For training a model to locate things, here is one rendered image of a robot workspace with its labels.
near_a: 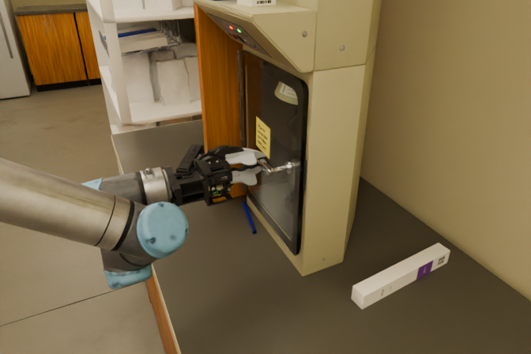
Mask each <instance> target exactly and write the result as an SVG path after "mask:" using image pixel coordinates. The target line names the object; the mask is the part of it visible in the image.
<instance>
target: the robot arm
mask: <svg viewBox="0 0 531 354"><path fill-rule="evenodd" d="M207 151H208V152H207V153H205V151H204V149H203V145H192V146H191V147H190V148H189V150H188V151H187V153H186V155H185V156H184V157H183V159H182V161H181V162H180V164H179V166H178V167H177V168H176V173H175V174H174V173H173V171H172V169H171V166H167V167H163V168H160V167H158V168H152V169H151V168H146V169H145V170H144V171H136V172H131V173H127V174H123V175H116V176H112V177H107V178H104V177H103V178H100V179H96V180H93V181H89V182H86V183H82V184H80V183H76V182H73V181H70V180H68V179H64V178H61V177H58V176H56V175H52V174H49V173H46V172H43V171H39V170H36V169H34V168H30V167H27V166H24V165H22V164H18V163H15V162H13V161H10V160H6V159H3V158H0V222H2V223H5V224H11V225H14V226H18V227H21V228H26V229H29V230H33V231H36V232H42V233H45V234H48V235H53V236H57V237H60V238H64V239H69V240H72V241H75V242H79V243H84V244H88V245H91V246H94V247H99V248H100V253H101V257H102V261H103V265H104V267H103V271H104V272H105V275H106V278H107V284H108V286H109V287H110V288H112V289H118V288H123V287H126V286H129V285H132V284H136V283H139V282H142V281H146V280H148V279H149V278H150V277H151V276H152V274H153V271H152V262H154V261H156V260H158V259H160V258H166V257H167V256H169V255H171V254H172V253H173V252H174V251H176V250H178V249H179V248H180V247H181V246H182V245H183V244H184V242H185V240H186V238H187V235H188V222H187V218H186V216H185V214H184V212H183V211H182V210H181V209H180V208H179V207H178V206H181V205H186V204H190V203H193V202H196V201H202V200H204V201H205V203H206V205H207V206H211V205H217V204H220V203H224V202H227V201H233V198H232V196H231V195H230V194H227V192H230V191H231V190H232V186H233V185H234V184H235V183H244V184H246V185H248V186H253V185H256V184H257V179H256V176H255V175H256V174H258V173H259V172H260V171H261V170H262V169H261V168H260V167H259V166H258V165H257V161H256V159H261V158H264V157H266V154H265V153H261V152H259V151H257V150H254V149H247V148H242V147H238V146H231V145H222V146H218V147H216V148H215V149H208V150H207ZM233 164H245V166H243V167H241V168H231V167H230V165H233ZM218 194H221V195H220V196H216V197H212V196H215V195H218ZM222 197H225V198H226V199H227V200H223V201H218V202H213V199H216V198H222ZM172 203H174V204H172Z"/></svg>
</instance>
